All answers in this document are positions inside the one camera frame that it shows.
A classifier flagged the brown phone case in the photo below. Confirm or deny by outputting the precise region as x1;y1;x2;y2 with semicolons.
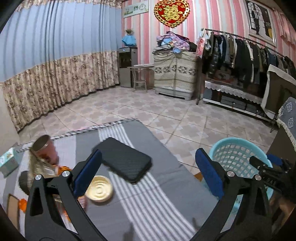
6;193;20;230

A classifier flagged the grey striped tablecloth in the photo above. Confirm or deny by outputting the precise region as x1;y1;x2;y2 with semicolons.
0;118;208;241

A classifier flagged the blue and white tissue box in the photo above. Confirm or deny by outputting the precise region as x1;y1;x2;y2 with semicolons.
0;148;19;178

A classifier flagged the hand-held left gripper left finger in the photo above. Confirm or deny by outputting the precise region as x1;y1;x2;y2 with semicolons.
24;149;109;241

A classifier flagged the blue floral lace cloth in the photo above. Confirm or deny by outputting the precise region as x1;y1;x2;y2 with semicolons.
276;97;296;149

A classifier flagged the black ribbed roll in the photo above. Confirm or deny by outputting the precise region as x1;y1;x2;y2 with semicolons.
19;170;35;193

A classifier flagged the black zipper case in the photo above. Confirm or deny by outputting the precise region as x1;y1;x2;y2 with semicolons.
92;137;152;184

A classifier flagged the pink hanging bag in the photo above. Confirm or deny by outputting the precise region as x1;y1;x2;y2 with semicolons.
195;32;206;58

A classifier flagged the teal plastic basket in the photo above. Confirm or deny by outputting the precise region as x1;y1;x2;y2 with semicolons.
203;137;275;214

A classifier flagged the pile of clothes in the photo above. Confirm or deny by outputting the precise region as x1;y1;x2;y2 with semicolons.
153;31;197;55

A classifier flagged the blue cloth cover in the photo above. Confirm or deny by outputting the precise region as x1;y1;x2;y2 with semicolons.
122;35;137;47

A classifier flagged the pink mug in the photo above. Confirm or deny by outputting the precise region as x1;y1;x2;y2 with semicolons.
32;135;59;164

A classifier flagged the brown wooden furniture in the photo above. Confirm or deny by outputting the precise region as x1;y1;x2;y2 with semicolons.
268;127;296;163

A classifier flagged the low cabinet with lace cloth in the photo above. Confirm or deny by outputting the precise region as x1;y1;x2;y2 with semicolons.
202;80;278;121

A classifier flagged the blue and floral curtain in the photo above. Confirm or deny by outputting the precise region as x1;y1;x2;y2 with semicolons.
0;0;123;132

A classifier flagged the row of hanging clothes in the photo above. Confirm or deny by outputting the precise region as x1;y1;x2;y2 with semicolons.
203;32;296;88

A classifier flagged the cream round bowl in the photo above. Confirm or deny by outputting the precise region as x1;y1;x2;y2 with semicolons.
85;175;114;203

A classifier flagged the cabinet under patterned cloth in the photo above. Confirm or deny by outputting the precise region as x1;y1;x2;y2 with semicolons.
154;51;199;101

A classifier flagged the grey water dispenser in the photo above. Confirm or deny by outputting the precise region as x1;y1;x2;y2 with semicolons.
119;47;138;88

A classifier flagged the foil snack bag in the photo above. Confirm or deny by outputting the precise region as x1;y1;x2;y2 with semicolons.
29;148;58;179

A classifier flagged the framed wall picture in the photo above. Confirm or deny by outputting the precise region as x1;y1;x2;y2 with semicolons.
245;0;277;47

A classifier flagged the small metal side table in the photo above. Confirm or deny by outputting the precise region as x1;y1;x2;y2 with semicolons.
127;64;154;91

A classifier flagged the metal clothes rack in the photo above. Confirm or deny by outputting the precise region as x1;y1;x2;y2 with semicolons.
196;28;296;106

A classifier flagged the person's right hand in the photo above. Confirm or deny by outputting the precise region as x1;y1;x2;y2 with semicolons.
270;197;293;220

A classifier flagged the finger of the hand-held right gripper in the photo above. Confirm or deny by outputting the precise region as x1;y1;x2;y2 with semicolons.
267;153;290;168
250;156;281;179

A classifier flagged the dark board with white cloth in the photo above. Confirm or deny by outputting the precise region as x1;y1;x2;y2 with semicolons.
261;64;296;120

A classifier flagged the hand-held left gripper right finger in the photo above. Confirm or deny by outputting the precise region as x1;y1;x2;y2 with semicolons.
191;148;273;241

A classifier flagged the wall calendar poster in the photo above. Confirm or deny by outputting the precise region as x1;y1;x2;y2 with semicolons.
123;1;148;18

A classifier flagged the red heart wall decoration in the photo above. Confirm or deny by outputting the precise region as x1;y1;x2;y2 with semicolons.
154;0;190;26

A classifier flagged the white cabinet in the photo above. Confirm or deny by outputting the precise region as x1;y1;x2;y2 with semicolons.
0;82;20;149

